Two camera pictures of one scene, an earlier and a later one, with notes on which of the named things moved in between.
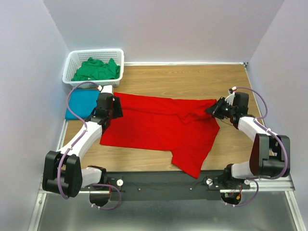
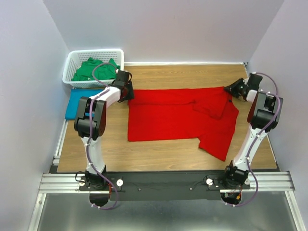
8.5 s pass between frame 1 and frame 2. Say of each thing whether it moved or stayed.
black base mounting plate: stayed
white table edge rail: stayed
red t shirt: moved
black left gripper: moved
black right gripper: moved
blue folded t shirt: stayed
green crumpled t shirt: stayed
